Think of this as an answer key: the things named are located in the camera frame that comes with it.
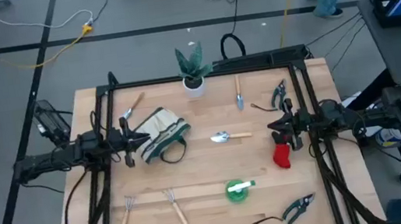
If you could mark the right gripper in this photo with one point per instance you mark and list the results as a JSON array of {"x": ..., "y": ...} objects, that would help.
[{"x": 298, "y": 123}]

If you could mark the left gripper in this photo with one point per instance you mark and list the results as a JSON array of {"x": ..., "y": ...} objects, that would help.
[{"x": 121, "y": 142}]

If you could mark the cream green gardening bag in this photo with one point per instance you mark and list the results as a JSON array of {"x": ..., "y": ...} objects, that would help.
[{"x": 163, "y": 129}]

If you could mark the red black gardening glove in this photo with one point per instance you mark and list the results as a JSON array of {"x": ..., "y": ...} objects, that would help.
[{"x": 282, "y": 155}]

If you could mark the green black pruning shears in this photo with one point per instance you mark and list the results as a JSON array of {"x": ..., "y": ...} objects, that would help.
[
  {"x": 301, "y": 203},
  {"x": 281, "y": 87}
]

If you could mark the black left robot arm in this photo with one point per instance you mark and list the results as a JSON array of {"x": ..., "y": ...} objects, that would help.
[{"x": 54, "y": 160}]

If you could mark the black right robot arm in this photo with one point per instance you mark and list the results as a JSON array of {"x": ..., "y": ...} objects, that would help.
[{"x": 343, "y": 117}]

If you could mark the long black electronics box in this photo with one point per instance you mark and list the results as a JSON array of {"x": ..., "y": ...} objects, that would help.
[{"x": 263, "y": 58}]

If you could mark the snake plant in white pot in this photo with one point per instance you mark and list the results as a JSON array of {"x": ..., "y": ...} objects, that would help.
[{"x": 193, "y": 85}]

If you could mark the green plastic spray bottle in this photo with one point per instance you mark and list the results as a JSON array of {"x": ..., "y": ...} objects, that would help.
[{"x": 236, "y": 195}]

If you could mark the white blue round container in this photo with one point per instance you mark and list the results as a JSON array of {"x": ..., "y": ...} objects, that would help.
[{"x": 389, "y": 137}]

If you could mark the black aluminium table frame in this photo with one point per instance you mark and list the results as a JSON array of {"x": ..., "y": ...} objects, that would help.
[{"x": 164, "y": 80}]

